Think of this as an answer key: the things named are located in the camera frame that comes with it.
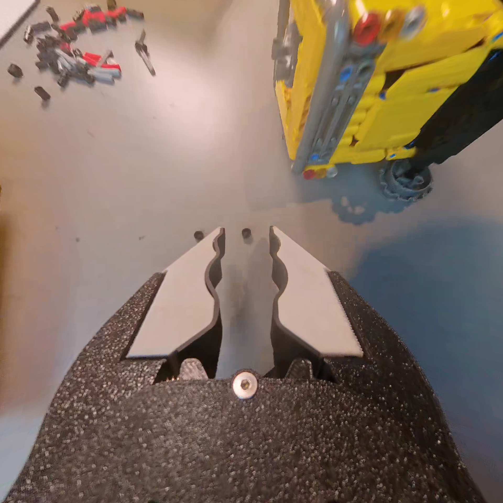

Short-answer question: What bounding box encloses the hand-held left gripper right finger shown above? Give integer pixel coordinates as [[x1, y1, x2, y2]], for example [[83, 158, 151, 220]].
[[269, 225, 364, 379]]

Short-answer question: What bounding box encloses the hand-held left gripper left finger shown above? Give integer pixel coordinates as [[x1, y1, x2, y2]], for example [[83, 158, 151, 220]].
[[125, 226, 226, 380]]

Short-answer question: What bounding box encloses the grey toothed wheel hub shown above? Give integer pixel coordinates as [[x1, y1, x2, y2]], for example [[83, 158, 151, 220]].
[[378, 158, 434, 202]]

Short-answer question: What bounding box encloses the yellow black toy brick vehicle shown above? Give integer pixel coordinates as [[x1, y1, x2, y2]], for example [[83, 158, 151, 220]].
[[272, 0, 503, 181]]

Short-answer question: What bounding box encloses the grey desk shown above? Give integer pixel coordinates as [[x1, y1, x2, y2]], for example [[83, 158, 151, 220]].
[[0, 0, 503, 503]]

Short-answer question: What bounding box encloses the grey axle with black connector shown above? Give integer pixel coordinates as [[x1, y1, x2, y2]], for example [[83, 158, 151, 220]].
[[134, 29, 157, 77]]

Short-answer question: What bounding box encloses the pile of red black pins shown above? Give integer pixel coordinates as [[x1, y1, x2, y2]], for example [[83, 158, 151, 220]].
[[6, 2, 146, 102]]

